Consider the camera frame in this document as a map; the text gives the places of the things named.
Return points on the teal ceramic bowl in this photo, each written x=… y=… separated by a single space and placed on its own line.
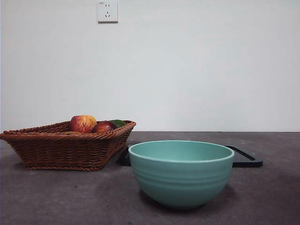
x=182 y=178

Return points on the brown kiwifruit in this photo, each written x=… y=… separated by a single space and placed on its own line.
x=73 y=132

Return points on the green fruit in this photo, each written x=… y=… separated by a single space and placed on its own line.
x=119 y=123

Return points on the dark red apple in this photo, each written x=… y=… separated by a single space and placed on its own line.
x=103 y=127

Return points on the red yellow apple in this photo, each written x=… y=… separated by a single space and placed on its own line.
x=82 y=123

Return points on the brown wicker basket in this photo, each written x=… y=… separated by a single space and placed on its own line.
x=58 y=150

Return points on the black rectangular tray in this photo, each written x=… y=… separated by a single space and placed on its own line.
x=246 y=161

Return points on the white wall socket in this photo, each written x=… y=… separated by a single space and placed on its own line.
x=107 y=11

